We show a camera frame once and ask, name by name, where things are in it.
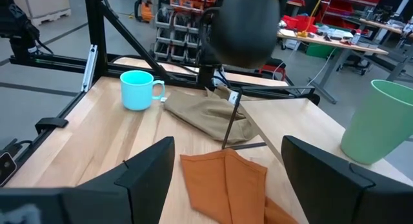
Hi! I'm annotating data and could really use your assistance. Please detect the grey parts bin rack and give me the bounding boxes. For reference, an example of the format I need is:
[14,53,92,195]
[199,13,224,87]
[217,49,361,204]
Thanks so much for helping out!
[154,0,208,65]

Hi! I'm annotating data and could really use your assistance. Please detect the small black camera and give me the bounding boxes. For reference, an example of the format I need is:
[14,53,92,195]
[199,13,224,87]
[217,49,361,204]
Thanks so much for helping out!
[0,151,18,187]

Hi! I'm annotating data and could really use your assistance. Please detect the cardboard box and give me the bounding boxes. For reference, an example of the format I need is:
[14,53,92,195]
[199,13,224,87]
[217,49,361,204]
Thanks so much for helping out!
[10,0,72,26]

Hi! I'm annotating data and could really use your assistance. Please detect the orange cloth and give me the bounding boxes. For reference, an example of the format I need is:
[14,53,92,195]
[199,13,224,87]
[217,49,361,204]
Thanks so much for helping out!
[179,148,299,224]

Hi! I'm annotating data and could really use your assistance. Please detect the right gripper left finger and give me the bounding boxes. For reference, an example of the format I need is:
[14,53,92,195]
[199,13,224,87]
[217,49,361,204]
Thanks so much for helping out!
[63,136,176,224]

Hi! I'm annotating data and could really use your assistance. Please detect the khaki cloth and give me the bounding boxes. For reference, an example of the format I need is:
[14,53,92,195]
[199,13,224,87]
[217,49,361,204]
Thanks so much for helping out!
[163,85,259,146]

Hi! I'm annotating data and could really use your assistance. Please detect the black aluminium table frame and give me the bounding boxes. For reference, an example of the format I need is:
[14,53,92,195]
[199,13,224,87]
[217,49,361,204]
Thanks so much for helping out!
[0,0,201,187]

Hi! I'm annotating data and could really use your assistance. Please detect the black table clip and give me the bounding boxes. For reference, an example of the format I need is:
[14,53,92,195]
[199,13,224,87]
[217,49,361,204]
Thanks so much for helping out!
[34,117,70,135]

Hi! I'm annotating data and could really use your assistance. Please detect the black mug with orange inside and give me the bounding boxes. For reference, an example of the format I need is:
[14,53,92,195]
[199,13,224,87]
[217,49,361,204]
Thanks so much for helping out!
[201,0,281,70]

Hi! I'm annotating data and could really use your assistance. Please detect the yellow cable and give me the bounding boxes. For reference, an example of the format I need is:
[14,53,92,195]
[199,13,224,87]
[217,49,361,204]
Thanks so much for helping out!
[302,0,327,36]

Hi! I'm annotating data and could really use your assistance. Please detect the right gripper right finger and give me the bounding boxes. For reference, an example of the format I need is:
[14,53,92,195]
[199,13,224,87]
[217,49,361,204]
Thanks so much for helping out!
[281,135,413,224]

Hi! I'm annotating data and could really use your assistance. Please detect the wooden workbench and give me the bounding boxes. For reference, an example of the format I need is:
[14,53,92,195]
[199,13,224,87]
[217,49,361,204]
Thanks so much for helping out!
[277,26,390,105]

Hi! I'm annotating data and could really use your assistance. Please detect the green plastic cup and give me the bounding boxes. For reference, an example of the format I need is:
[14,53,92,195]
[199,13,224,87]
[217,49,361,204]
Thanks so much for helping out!
[339,79,413,165]

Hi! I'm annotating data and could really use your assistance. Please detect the turquoise plastic mug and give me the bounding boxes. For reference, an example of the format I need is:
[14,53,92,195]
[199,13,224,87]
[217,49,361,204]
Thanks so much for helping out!
[119,69,166,112]

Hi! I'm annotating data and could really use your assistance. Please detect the red storage bins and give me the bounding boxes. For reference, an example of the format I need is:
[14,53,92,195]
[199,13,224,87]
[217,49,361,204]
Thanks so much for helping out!
[280,14,319,33]

